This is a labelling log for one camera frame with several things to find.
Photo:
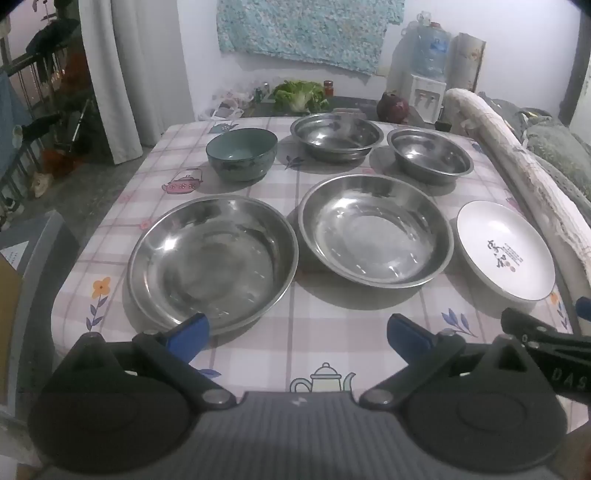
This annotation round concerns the wide stainless steel bowl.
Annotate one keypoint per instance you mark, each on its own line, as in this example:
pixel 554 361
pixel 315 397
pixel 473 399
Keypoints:
pixel 337 134

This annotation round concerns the white printed ceramic plate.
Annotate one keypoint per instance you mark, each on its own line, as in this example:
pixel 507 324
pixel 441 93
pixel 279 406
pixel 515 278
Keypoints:
pixel 489 230

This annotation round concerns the large stainless steel plate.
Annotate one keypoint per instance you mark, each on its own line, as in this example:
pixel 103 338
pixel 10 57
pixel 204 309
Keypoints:
pixel 374 230
pixel 207 267

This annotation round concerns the metal balcony railing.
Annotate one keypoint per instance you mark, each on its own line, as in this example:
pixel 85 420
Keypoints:
pixel 27 60

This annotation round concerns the dark low table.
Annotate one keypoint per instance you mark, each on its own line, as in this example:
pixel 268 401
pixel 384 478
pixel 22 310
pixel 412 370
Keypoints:
pixel 355 104

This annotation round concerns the blue water bottle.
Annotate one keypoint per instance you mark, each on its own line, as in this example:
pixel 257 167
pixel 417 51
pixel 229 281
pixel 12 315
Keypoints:
pixel 429 50

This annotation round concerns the green ceramic bowl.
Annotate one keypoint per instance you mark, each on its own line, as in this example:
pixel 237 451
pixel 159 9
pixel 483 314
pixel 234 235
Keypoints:
pixel 240 152

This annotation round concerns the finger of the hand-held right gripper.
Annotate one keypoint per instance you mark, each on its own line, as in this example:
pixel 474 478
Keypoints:
pixel 521 325

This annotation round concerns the green napa cabbage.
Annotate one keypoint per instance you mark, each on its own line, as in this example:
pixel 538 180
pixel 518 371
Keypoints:
pixel 298 94

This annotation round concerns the small stainless steel bowl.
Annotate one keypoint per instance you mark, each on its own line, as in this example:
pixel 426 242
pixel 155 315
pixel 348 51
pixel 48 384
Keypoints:
pixel 429 152

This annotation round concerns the white curtain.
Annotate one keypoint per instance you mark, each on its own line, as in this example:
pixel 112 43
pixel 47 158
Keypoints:
pixel 124 69

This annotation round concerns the rolled floral paper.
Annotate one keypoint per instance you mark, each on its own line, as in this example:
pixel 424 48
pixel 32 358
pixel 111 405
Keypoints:
pixel 468 60

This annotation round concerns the grey plastic chair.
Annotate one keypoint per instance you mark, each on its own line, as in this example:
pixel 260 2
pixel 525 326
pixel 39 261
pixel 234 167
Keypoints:
pixel 41 277

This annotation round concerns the brown cardboard piece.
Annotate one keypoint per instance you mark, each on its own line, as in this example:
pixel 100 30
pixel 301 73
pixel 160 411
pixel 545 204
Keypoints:
pixel 9 323

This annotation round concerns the white plastic bag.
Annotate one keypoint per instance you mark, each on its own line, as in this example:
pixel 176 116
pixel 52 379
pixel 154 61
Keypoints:
pixel 226 108

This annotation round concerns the grey pillow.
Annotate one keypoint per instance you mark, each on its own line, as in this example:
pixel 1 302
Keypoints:
pixel 554 147

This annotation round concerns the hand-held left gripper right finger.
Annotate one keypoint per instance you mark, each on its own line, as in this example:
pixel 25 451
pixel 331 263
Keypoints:
pixel 408 337

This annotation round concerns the plaid teapot print tablecloth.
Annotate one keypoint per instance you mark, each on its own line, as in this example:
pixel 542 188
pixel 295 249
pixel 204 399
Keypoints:
pixel 323 332

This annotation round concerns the rolled white mat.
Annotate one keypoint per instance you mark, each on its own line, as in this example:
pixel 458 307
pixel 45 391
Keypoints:
pixel 517 157

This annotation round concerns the blue floral wall cloth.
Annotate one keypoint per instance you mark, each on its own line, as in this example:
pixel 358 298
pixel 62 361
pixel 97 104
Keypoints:
pixel 304 27

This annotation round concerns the red container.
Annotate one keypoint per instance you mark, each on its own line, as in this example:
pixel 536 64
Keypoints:
pixel 60 160

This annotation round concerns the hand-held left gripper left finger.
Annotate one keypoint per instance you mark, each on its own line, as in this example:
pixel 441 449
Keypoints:
pixel 189 334

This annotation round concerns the red lidded jar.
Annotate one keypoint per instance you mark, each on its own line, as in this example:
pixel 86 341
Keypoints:
pixel 328 88

